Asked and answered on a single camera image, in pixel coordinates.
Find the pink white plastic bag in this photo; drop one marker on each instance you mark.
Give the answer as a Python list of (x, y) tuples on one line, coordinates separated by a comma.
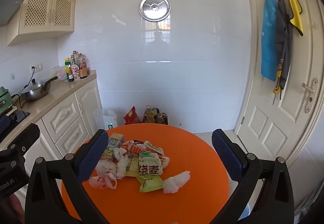
[(103, 176)]

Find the light green snack packet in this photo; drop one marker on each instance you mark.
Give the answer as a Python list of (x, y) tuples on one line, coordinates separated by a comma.
[(150, 183)]

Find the white wall socket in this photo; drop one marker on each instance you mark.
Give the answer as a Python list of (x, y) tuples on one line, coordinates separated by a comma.
[(37, 67)]

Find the yellow cooking oil bottle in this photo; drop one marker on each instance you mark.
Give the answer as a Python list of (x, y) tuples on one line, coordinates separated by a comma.
[(149, 115)]

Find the cream lattice door cabinet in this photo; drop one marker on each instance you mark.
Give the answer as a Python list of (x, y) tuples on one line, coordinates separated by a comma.
[(38, 8)]

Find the cream kitchen counter cabinet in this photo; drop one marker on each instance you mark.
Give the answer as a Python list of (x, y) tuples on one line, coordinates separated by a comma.
[(63, 117)]

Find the white wrapper with red print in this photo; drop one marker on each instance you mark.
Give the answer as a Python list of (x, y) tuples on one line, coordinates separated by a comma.
[(149, 167)]

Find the yellow cloth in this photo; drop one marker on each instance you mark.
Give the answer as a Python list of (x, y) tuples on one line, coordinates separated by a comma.
[(295, 8)]

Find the yellow capped green bottle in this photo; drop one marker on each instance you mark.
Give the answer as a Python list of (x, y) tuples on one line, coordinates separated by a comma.
[(67, 65)]

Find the round steel lid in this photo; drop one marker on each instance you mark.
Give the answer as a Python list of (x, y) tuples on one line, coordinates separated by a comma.
[(155, 8)]

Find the tall clear bottle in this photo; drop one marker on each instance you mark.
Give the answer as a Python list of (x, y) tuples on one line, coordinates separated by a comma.
[(74, 57)]

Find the red white label bottle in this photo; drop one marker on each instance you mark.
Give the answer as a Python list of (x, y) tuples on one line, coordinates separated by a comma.
[(75, 70)]

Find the white wall switch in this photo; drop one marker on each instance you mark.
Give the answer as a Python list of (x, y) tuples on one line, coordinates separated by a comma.
[(12, 77)]

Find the blue apron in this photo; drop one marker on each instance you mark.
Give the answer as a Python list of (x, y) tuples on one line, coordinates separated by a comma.
[(268, 36)]

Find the black gas stove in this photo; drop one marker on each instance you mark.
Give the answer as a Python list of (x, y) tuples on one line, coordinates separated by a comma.
[(15, 117)]

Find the yellow green wrapper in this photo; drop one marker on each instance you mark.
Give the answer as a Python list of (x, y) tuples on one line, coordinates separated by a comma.
[(131, 168)]

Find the pink plastic container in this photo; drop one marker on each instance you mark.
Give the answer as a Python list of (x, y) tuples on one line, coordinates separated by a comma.
[(61, 73)]

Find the grey cloth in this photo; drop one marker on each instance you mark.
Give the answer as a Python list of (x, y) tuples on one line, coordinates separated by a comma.
[(282, 36)]

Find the green white wrapper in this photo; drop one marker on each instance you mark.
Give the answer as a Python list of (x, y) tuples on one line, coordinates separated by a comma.
[(108, 152)]

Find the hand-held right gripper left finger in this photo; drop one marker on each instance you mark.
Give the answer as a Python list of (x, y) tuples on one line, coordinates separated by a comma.
[(93, 155)]

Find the red bag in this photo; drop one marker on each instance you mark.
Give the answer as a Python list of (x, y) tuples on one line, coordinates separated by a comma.
[(131, 115)]

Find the green cooking appliance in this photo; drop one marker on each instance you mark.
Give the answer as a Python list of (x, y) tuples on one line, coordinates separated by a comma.
[(3, 100)]

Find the white panel door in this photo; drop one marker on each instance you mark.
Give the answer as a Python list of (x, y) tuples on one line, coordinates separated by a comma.
[(276, 125)]

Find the brown sauce bottle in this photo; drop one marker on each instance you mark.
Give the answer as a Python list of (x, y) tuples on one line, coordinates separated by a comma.
[(82, 70)]

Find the dark sauce bottle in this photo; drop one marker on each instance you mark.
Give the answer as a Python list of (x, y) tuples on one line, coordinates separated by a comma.
[(70, 77)]

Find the grey range hood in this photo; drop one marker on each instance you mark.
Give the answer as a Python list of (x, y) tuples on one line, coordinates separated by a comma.
[(7, 8)]

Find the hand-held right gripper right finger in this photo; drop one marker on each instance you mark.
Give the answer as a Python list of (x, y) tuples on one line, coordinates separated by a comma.
[(227, 155)]

